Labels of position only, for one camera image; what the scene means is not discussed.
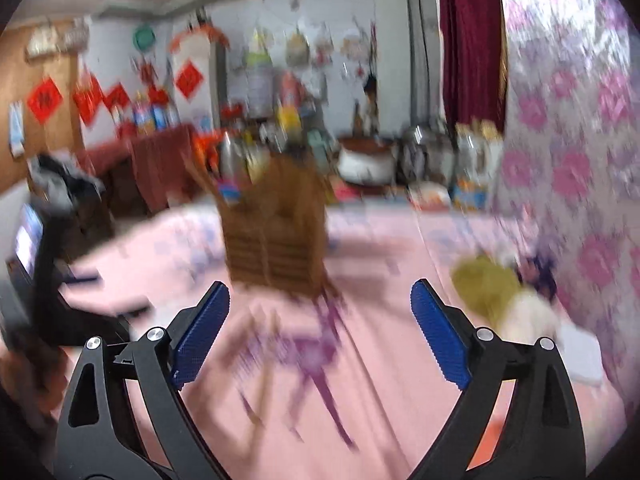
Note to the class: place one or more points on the stacked food container green lid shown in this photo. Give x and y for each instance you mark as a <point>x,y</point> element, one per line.
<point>260,80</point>

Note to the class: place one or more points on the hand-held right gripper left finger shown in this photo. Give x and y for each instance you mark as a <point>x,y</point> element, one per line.
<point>200,330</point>

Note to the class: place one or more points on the floral plastic wall sheet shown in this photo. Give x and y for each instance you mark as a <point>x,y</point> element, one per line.
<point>575,110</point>

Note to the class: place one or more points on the electric pressure cooker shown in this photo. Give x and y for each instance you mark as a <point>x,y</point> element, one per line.
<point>425,155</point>

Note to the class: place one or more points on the red hanging plastic bag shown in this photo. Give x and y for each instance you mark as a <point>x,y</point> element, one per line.
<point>89,97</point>

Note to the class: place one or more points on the purple cloth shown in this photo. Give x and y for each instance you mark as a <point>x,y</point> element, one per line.
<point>542,270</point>

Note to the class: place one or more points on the olive and white plush sock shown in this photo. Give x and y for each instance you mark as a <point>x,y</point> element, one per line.
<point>485,280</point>

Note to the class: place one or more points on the pink thermos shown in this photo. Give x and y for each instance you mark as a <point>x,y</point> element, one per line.
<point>290,89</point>

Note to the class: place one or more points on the orange cloth cover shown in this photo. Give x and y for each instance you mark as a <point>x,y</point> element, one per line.
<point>200,37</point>

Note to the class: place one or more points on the beige hanging pouch with heart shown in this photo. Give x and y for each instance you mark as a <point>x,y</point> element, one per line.
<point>298,50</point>

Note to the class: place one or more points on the dark sauce bottle yellow cap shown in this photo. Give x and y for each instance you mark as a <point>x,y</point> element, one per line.
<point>289,120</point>

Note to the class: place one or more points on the white and blue wall calendar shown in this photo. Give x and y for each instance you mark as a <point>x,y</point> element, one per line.
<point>17,130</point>

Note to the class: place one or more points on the woven hanging handbag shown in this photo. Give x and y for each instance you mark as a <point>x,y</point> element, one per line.
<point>75,34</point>
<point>44,40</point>

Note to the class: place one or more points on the wooden chopstick holder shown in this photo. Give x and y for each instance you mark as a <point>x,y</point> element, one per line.
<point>275,240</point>

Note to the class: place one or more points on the dark red curtain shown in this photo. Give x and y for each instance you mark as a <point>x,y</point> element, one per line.
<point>470,35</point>

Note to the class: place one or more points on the red diamond paper poster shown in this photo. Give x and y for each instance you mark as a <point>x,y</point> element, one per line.
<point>116,96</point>
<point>190,80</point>
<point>45,100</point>

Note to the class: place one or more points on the table with red cloth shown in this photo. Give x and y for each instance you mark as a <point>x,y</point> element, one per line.
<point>160,160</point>

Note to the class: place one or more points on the orange gift box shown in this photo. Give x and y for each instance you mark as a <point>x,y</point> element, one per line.
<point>207,152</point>

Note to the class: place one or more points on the red and white bowl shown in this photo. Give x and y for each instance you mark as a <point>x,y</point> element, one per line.
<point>430,197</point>

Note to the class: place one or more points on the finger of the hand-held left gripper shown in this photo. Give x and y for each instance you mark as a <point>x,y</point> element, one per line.
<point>27,237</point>

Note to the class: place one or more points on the stainless steel electric kettle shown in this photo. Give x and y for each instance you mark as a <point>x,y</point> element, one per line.
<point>232,155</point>

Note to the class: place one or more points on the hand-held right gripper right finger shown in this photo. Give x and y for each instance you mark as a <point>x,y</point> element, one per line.
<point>440,330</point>

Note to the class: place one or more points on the white refrigerator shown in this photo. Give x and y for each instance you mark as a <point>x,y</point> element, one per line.
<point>200,110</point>

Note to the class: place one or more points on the grey jacket pile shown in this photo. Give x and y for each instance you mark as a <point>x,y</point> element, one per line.
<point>65,185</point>

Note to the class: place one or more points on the brown wooden wall board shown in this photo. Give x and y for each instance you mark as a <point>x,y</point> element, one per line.
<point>15,75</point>

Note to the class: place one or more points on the clear plastic oil bottle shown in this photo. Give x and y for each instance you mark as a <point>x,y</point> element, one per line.
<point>470,160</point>

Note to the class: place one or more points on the group of wooden chopsticks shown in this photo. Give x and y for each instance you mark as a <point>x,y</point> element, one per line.
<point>263,395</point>

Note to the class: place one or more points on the yellow cooking oil bottle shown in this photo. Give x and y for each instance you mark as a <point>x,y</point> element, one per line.
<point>144,112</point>

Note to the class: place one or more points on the pink deer-printed bedsheet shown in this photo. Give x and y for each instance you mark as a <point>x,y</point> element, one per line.
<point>380,360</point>

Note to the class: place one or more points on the copper frying pan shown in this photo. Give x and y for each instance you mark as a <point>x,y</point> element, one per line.
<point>367,142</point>

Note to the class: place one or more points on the green plastic basin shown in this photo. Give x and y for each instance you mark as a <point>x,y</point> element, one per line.
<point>144,37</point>

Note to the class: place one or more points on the blue tin can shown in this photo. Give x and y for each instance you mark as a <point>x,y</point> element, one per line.
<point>160,115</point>

